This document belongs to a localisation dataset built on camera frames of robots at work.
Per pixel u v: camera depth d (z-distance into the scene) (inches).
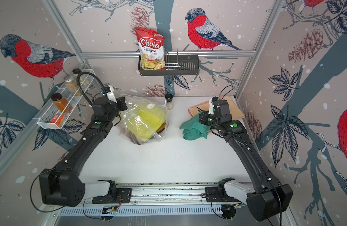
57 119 25.4
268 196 14.3
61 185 15.5
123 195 28.9
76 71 31.4
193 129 29.7
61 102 26.0
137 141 33.6
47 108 26.5
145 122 30.6
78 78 20.7
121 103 27.4
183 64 37.4
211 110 25.8
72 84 29.3
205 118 25.7
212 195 28.7
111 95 26.8
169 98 41.9
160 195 29.5
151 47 30.7
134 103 33.1
